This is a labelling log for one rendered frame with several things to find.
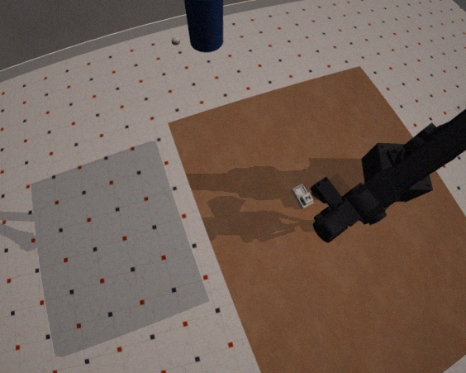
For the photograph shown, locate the white rectangular tray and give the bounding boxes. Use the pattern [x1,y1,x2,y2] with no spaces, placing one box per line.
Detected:
[291,184,313,209]

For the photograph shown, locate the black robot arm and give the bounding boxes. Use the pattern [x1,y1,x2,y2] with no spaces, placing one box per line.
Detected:
[310,109,466,243]

